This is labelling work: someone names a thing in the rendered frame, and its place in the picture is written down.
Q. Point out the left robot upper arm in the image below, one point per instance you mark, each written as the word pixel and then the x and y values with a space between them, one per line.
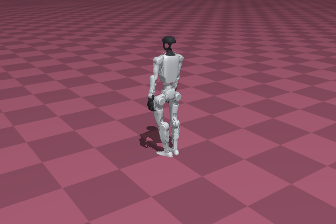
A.
pixel 156 66

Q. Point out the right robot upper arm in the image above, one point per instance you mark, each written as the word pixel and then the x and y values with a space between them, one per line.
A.
pixel 180 63

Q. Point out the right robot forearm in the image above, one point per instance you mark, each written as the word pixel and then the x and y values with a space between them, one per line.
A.
pixel 174 84

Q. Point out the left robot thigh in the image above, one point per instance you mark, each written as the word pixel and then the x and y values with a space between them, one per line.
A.
pixel 158 101

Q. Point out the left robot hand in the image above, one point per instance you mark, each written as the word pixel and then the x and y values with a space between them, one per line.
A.
pixel 150 104

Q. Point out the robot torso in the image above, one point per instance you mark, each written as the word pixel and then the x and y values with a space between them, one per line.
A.
pixel 168 72

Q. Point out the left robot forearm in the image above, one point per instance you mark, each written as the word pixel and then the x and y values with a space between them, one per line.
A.
pixel 152 87

